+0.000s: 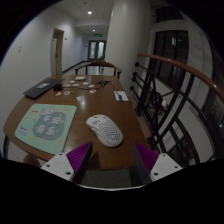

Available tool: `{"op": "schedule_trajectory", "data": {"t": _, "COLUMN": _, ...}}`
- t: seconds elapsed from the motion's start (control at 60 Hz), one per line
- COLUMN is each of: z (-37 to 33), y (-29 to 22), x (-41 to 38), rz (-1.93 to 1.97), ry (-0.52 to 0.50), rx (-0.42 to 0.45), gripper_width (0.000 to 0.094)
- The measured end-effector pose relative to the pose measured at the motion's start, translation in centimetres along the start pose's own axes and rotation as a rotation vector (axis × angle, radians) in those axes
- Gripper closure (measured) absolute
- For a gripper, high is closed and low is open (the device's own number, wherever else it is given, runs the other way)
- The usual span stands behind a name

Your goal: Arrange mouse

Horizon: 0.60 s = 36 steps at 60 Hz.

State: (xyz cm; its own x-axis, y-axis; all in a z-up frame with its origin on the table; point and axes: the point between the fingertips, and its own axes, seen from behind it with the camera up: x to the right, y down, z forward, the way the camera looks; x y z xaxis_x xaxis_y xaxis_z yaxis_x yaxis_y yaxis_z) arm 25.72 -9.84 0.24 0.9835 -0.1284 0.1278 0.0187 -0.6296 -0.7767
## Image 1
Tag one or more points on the dark framed window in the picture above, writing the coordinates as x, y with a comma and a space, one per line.
170, 56

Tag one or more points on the small white red sticker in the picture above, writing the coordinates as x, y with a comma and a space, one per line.
92, 91

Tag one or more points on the small black box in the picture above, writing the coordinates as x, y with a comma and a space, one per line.
57, 87

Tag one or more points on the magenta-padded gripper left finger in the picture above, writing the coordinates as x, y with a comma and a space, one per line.
61, 165

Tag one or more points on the open side door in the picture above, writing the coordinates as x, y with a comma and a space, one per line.
54, 53

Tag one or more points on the small white flat box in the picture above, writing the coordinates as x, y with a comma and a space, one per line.
80, 78

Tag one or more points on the dark closed laptop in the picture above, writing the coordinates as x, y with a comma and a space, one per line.
41, 87

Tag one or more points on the small beige sticker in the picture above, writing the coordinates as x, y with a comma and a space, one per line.
58, 94
67, 93

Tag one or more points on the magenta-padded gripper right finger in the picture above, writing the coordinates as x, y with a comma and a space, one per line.
165, 166

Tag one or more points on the white honeycomb computer mouse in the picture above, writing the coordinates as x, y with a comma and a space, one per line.
105, 130

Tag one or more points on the white paper sheet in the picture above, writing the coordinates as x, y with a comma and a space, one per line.
122, 96

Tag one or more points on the brown wooden chair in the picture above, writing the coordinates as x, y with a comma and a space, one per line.
100, 64

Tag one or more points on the round ceiling light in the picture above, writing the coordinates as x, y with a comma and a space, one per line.
89, 12

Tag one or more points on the green printed mouse pad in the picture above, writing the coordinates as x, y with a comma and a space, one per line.
43, 128

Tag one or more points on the green exit sign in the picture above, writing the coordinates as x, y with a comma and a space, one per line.
97, 35

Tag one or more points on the black railing with wooden handrail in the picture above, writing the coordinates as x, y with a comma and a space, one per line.
173, 63

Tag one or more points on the glass double door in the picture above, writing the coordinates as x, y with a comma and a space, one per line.
96, 50

